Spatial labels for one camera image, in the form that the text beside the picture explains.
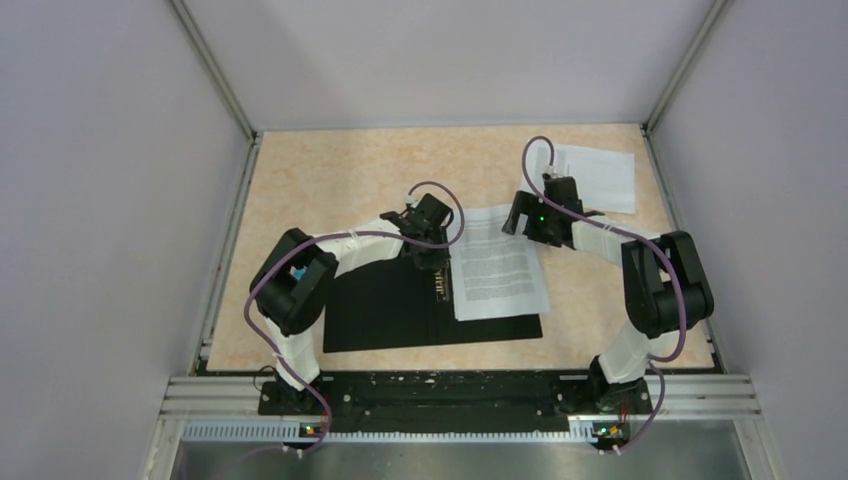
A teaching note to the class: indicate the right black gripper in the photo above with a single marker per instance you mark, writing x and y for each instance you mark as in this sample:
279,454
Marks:
526,204

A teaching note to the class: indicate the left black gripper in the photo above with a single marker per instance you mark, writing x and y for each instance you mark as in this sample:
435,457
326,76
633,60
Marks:
436,260

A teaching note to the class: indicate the printed paper stack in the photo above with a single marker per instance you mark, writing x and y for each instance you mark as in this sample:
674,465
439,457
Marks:
493,274

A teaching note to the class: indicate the single printed paper sheet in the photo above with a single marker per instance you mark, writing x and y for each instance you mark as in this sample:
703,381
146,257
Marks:
605,179

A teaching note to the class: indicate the teal folder black inside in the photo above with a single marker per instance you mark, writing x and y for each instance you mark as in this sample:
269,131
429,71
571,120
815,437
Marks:
393,304

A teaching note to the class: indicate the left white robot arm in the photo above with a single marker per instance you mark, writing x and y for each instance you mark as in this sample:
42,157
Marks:
293,285

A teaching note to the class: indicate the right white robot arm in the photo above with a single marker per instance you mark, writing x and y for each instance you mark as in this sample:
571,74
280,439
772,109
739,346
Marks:
666,292

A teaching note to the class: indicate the blue orange toy car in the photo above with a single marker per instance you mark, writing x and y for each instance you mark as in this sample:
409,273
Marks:
298,272

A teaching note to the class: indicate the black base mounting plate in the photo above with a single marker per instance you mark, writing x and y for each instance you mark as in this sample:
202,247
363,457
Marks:
444,402

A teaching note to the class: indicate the aluminium frame rail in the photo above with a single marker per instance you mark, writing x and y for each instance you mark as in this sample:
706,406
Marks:
226,408

